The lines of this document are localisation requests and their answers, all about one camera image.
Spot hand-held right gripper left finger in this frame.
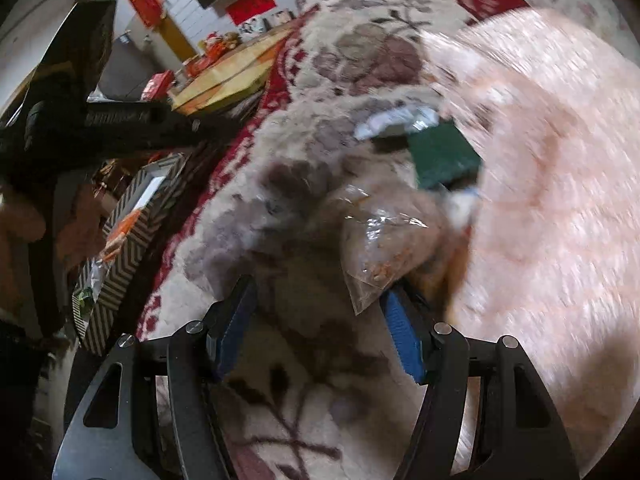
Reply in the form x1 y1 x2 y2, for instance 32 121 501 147
52 275 258 480

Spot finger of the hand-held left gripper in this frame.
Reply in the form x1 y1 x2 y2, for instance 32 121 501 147
85 100 246 148

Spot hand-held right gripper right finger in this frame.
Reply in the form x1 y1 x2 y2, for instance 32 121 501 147
380 287 581 480

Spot clear bag of brown snacks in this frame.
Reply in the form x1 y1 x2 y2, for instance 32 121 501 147
340 185 451 316

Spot striped cardboard box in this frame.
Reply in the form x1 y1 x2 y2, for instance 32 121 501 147
72 152 188 356

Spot blue and white snack packet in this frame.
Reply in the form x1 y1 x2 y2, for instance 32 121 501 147
446 187 481 223

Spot dark green snack packet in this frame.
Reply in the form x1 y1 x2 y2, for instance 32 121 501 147
407 120 483 191

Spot silver biscuit packet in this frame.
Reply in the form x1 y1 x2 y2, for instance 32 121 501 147
354 105 441 141

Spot person's left hand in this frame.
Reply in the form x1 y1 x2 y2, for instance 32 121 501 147
0 182 48 281

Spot low wooden cabinet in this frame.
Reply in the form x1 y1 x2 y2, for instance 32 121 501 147
167 25 301 113

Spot plush toys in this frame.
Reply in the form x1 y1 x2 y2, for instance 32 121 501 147
200 32 241 56

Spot dark wooden chair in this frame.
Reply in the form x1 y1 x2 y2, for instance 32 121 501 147
30 0 118 111

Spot floral plush blanket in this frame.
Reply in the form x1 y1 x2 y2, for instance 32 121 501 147
135 0 640 480

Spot pink quilt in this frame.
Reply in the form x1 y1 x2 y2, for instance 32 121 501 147
420 7 640 461

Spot red wall banner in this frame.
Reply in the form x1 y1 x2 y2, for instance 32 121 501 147
227 0 276 23

